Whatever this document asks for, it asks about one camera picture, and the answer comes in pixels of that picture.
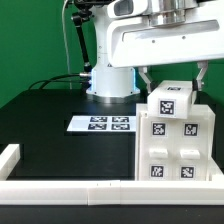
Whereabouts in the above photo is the white hanging cable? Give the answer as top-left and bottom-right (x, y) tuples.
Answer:
(61, 0), (74, 90)

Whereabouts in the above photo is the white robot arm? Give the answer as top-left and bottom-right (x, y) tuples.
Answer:
(73, 0), (224, 103)

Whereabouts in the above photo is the white cabinet body box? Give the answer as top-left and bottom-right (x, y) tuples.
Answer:
(135, 104), (222, 181)

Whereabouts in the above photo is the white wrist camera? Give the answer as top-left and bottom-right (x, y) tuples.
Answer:
(113, 0), (149, 16)

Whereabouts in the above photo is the white U-shaped fence frame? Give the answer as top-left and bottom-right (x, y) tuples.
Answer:
(0, 144), (224, 205)

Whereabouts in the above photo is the black cable bundle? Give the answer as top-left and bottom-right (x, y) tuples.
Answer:
(27, 73), (92, 91)

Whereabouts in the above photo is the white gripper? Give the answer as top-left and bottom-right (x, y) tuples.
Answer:
(107, 6), (224, 92)

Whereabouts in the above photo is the small white cabinet top block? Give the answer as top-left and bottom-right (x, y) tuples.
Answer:
(147, 80), (195, 119)

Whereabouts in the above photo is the white cabinet door panel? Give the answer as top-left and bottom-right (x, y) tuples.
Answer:
(139, 117), (173, 181)
(175, 117), (214, 181)

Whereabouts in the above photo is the white marker base plate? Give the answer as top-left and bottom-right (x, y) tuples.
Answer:
(67, 116), (136, 132)

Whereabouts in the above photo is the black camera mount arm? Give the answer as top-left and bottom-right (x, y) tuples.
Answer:
(71, 0), (113, 72)

